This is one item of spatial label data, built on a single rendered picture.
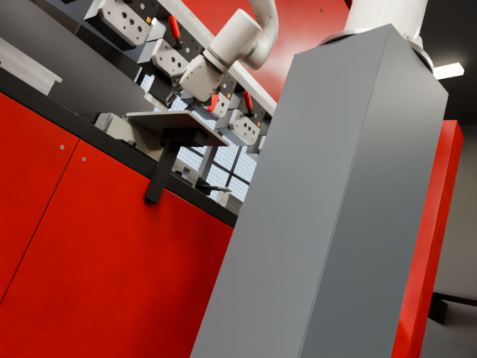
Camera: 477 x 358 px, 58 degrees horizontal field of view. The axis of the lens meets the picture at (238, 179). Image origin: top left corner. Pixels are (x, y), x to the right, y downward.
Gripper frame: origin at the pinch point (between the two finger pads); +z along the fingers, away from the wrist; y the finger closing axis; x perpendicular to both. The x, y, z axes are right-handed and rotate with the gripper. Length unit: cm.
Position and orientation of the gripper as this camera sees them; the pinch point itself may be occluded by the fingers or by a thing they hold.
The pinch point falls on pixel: (179, 105)
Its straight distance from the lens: 128.6
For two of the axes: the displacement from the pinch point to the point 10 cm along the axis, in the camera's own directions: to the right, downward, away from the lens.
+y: -7.1, -4.4, -5.5
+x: 2.6, 5.7, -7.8
